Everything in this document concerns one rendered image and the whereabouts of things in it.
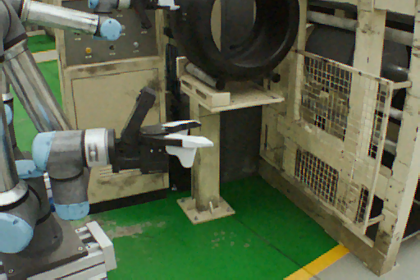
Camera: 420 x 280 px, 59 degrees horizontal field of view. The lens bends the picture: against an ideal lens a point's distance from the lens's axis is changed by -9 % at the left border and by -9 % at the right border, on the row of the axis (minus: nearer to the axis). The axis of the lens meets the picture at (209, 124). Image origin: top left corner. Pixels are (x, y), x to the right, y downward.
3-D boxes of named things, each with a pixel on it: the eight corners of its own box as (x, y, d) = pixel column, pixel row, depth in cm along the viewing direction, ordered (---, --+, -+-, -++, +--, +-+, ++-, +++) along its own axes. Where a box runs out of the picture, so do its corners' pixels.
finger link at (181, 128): (192, 142, 92) (161, 152, 86) (191, 117, 91) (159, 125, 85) (202, 145, 90) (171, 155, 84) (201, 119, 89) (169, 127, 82)
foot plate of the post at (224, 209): (176, 201, 249) (176, 195, 248) (215, 192, 260) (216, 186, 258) (193, 224, 227) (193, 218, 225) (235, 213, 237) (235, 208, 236)
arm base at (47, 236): (16, 263, 90) (6, 232, 86) (6, 232, 102) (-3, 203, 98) (70, 246, 98) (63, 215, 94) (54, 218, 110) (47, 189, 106)
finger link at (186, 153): (213, 167, 76) (171, 161, 80) (213, 137, 75) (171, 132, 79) (206, 173, 74) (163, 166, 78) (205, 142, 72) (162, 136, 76)
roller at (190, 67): (183, 66, 196) (190, 61, 197) (187, 73, 198) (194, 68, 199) (214, 84, 167) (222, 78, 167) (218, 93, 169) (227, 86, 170)
